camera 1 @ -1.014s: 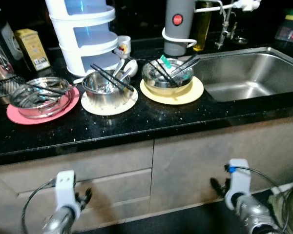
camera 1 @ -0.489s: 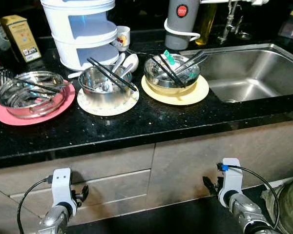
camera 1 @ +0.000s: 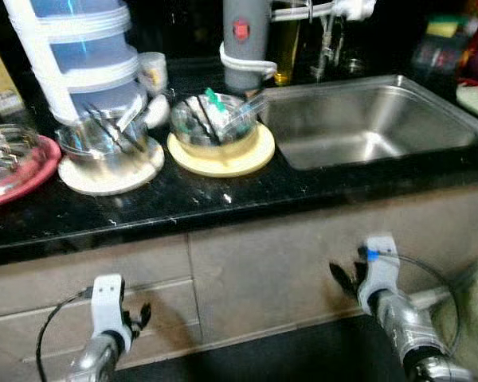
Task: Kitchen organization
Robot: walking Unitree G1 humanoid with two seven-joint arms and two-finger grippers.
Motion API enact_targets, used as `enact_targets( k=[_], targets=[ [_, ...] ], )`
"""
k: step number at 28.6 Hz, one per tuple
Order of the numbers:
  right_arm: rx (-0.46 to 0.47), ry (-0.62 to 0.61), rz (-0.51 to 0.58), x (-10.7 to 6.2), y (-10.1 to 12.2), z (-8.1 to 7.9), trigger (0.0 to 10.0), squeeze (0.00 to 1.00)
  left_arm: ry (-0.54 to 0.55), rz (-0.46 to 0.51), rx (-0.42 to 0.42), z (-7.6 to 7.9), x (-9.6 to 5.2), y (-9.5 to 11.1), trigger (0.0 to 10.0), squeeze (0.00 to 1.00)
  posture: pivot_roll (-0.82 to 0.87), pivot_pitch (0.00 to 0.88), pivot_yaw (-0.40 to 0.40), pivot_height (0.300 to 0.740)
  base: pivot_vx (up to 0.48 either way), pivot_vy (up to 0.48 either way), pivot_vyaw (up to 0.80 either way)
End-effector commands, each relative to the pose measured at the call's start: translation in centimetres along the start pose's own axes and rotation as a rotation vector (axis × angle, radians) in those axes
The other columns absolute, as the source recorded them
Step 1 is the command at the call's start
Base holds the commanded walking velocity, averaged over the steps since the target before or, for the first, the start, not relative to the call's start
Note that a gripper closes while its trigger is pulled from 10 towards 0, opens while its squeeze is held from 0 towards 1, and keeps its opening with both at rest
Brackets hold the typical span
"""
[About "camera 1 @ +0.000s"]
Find round yellow plate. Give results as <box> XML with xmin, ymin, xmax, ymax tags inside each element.
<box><xmin>167</xmin><ymin>121</ymin><xmax>276</xmax><ymax>177</ymax></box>

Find wide steel bowl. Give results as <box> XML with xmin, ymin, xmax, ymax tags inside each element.
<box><xmin>170</xmin><ymin>93</ymin><xmax>261</xmax><ymax>149</ymax></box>

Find grey kitchen cabinet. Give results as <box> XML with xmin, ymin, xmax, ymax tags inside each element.
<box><xmin>0</xmin><ymin>183</ymin><xmax>478</xmax><ymax>382</ymax></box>

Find black floor mat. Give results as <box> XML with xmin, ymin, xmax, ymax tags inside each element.
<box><xmin>112</xmin><ymin>314</ymin><xmax>431</xmax><ymax>382</ymax></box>

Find round white plate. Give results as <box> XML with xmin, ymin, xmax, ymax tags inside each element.
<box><xmin>58</xmin><ymin>142</ymin><xmax>166</xmax><ymax>197</ymax></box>

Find stainless steel sink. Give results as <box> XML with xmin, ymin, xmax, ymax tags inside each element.
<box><xmin>259</xmin><ymin>74</ymin><xmax>478</xmax><ymax>170</ymax></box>

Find tall steel pot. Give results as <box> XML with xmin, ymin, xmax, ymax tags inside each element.
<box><xmin>56</xmin><ymin>111</ymin><xmax>151</xmax><ymax>172</ymax></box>

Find round pink plate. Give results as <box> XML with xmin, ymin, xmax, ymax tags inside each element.
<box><xmin>0</xmin><ymin>134</ymin><xmax>62</xmax><ymax>209</ymax></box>

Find black chopstick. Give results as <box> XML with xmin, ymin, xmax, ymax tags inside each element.
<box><xmin>96</xmin><ymin>107</ymin><xmax>141</xmax><ymax>152</ymax></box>
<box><xmin>84</xmin><ymin>103</ymin><xmax>130</xmax><ymax>152</ymax></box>

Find steel spoon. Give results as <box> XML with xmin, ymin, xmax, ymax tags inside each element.
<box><xmin>116</xmin><ymin>94</ymin><xmax>147</xmax><ymax>132</ymax></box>
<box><xmin>223</xmin><ymin>94</ymin><xmax>268</xmax><ymax>120</ymax></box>

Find white ceramic ladle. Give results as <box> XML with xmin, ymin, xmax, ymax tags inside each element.
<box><xmin>143</xmin><ymin>94</ymin><xmax>173</xmax><ymax>128</ymax></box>

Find shallow shiny steel bowl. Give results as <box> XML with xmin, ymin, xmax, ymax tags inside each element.
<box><xmin>0</xmin><ymin>123</ymin><xmax>41</xmax><ymax>196</ymax></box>

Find yellow oil bottle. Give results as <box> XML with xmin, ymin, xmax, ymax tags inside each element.
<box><xmin>272</xmin><ymin>14</ymin><xmax>302</xmax><ymax>86</ymax></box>

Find white printed mug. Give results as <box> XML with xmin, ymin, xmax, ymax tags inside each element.
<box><xmin>138</xmin><ymin>52</ymin><xmax>170</xmax><ymax>96</ymax></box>

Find grey thermos red button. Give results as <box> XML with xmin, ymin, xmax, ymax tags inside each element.
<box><xmin>221</xmin><ymin>0</ymin><xmax>278</xmax><ymax>92</ymax></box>

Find white faucet spout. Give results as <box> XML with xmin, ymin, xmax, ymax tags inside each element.
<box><xmin>271</xmin><ymin>0</ymin><xmax>377</xmax><ymax>22</ymax></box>

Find yellow green sponge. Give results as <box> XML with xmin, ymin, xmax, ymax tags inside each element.
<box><xmin>426</xmin><ymin>14</ymin><xmax>471</xmax><ymax>39</ymax></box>

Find white blue stacked container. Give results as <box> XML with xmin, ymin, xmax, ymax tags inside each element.
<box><xmin>2</xmin><ymin>0</ymin><xmax>148</xmax><ymax>124</ymax></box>

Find yellow carton box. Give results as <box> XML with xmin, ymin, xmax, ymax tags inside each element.
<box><xmin>0</xmin><ymin>41</ymin><xmax>26</xmax><ymax>119</ymax></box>

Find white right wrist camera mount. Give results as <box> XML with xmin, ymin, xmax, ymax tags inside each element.
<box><xmin>357</xmin><ymin>233</ymin><xmax>399</xmax><ymax>311</ymax></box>

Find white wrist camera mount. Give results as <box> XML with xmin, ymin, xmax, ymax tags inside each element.
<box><xmin>90</xmin><ymin>275</ymin><xmax>133</xmax><ymax>351</ymax></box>
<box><xmin>357</xmin><ymin>233</ymin><xmax>399</xmax><ymax>311</ymax></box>

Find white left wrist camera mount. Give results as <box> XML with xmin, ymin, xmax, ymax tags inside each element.
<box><xmin>90</xmin><ymin>275</ymin><xmax>133</xmax><ymax>351</ymax></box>

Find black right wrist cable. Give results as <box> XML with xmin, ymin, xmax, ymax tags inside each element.
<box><xmin>374</xmin><ymin>251</ymin><xmax>463</xmax><ymax>351</ymax></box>

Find green handled utensil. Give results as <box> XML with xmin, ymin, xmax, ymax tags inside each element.
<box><xmin>205</xmin><ymin>88</ymin><xmax>225</xmax><ymax>110</ymax></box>

